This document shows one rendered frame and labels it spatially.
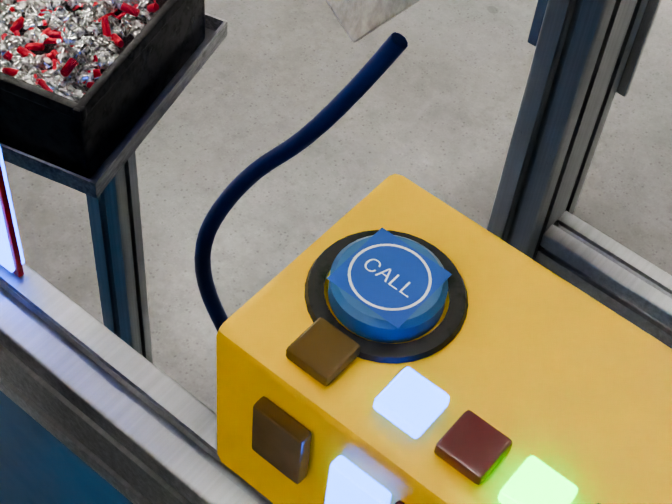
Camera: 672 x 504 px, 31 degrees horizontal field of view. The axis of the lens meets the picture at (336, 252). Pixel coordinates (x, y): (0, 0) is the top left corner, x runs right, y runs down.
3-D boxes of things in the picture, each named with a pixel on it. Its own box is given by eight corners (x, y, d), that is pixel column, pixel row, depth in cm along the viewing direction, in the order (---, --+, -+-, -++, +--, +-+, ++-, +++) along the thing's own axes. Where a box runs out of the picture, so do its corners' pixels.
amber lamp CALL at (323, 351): (361, 354, 39) (363, 344, 38) (326, 389, 38) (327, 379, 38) (319, 324, 40) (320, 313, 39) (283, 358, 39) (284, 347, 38)
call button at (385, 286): (465, 301, 41) (473, 270, 40) (395, 373, 39) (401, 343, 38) (375, 240, 43) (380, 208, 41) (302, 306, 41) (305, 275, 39)
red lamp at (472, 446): (511, 449, 37) (515, 440, 37) (478, 488, 36) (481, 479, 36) (464, 416, 38) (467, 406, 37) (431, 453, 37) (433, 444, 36)
